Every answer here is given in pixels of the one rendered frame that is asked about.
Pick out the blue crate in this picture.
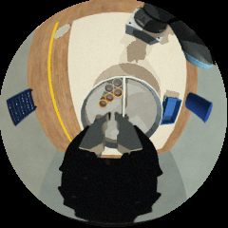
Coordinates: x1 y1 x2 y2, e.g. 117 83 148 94
160 95 182 125

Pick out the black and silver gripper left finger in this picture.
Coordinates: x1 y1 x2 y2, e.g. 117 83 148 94
59 112 111 172

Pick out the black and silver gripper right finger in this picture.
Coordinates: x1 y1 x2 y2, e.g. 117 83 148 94
115 112 162 177

